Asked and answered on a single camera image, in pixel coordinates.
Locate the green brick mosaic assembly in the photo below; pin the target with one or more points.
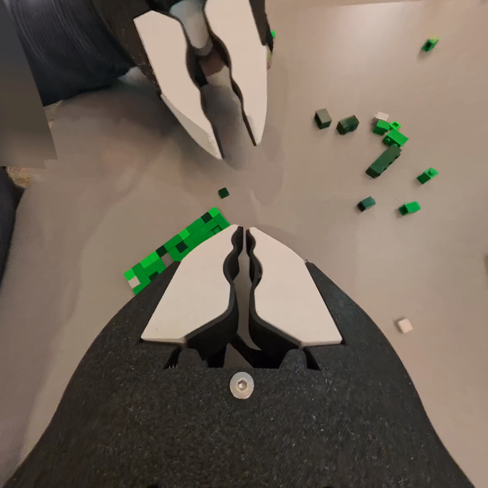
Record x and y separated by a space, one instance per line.
183 244

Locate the dark green cube brick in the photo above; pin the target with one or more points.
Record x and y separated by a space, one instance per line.
322 118

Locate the long dark green brick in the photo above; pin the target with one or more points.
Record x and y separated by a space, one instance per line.
383 161

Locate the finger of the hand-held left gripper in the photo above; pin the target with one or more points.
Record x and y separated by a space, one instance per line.
171 72
247 72

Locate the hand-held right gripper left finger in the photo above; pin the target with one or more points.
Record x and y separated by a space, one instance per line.
194 293

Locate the small white brick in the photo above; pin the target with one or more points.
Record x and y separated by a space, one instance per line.
404 325
381 116

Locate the tiny dark green brick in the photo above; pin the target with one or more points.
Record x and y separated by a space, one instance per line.
223 193

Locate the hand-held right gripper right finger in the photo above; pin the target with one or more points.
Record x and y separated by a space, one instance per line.
293 301

